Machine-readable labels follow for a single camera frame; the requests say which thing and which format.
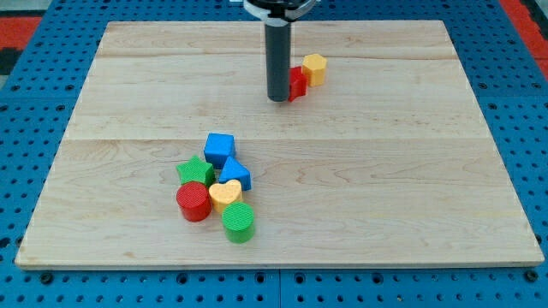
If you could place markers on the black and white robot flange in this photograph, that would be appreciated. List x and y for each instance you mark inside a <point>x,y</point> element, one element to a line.
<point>283,10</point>

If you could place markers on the red star block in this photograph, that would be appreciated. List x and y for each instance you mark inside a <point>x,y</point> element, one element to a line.
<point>297,83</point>

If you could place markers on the blue triangle block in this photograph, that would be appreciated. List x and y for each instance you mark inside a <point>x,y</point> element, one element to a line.
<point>234,170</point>

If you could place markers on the blue cube block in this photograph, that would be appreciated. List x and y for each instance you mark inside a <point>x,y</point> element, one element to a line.
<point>218,148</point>

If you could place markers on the light wooden board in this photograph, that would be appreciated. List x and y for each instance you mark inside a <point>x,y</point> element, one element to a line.
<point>388,165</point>

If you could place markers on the yellow heart block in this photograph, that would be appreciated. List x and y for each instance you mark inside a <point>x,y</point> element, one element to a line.
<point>224,194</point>

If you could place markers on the green cylinder block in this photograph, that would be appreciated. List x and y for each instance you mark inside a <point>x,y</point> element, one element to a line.
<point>238,222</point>

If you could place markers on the yellow hexagon block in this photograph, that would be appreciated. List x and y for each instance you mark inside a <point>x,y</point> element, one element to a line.
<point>314,68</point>

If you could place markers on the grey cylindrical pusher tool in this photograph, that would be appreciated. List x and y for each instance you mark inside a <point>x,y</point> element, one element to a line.
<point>277,60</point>

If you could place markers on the red cylinder block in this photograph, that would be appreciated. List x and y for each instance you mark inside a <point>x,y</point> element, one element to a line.
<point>193,200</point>

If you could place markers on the green star block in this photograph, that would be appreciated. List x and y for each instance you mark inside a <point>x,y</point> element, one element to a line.
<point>195,169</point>

